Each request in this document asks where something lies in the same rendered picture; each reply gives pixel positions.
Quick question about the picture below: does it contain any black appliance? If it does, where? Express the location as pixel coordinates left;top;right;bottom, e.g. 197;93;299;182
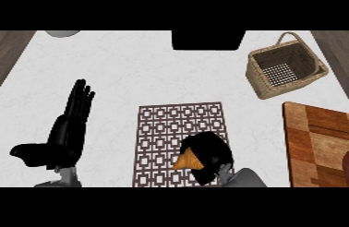
170;30;247;51

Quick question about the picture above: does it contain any orange croissant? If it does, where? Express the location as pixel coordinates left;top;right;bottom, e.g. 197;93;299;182
171;147;205;171

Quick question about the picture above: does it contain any brown patterned placemat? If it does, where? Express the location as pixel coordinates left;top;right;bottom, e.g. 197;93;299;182
130;102;236;188

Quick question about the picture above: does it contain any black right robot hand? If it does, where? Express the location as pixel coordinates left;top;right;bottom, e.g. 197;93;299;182
179;131;235;186

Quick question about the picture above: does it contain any checkered wooden cutting board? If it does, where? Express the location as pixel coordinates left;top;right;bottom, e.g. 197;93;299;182
281;101;349;188

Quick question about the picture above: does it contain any grey round object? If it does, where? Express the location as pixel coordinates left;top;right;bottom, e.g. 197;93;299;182
44;30;81;39

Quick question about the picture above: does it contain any wicker basket with handle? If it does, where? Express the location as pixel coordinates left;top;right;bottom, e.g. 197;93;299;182
244;31;330;101

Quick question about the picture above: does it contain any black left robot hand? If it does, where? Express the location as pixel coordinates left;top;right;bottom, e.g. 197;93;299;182
9;78;96;171

